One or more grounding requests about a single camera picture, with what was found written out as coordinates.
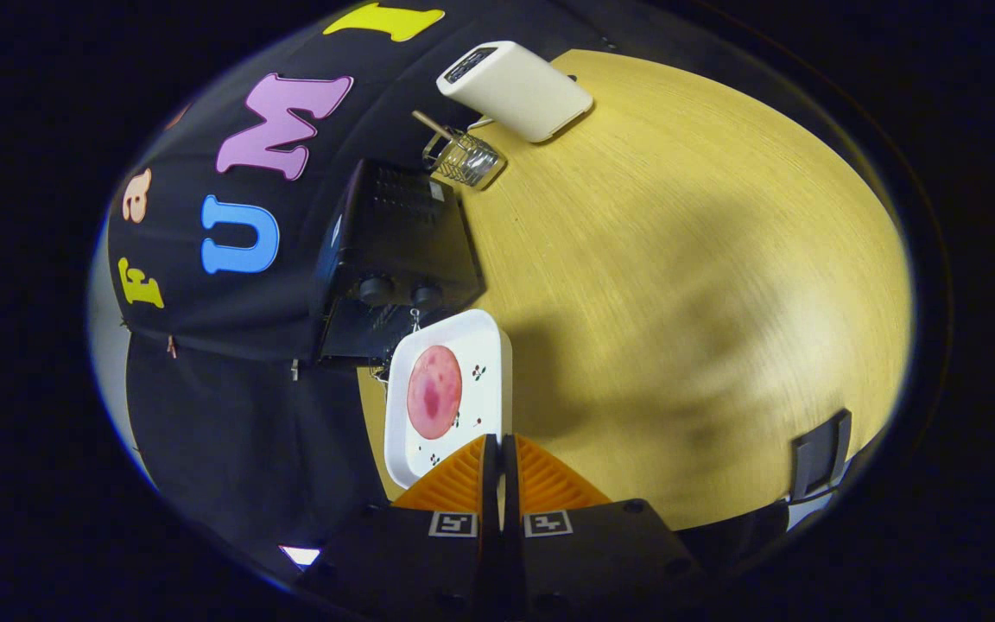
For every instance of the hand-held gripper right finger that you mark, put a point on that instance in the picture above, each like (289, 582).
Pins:
(601, 561)

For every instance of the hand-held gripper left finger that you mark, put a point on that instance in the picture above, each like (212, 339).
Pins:
(411, 561)

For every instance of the pink round ham slice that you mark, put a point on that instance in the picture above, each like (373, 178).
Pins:
(434, 393)

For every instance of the white square plate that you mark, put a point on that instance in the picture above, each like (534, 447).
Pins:
(484, 345)

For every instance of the black toaster oven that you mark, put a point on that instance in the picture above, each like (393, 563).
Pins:
(394, 242)

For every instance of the white bread toaster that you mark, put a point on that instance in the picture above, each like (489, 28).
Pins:
(519, 91)

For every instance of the black table clamp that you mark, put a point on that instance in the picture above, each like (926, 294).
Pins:
(817, 458)

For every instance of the wooden stick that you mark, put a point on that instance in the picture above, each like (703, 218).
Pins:
(433, 125)

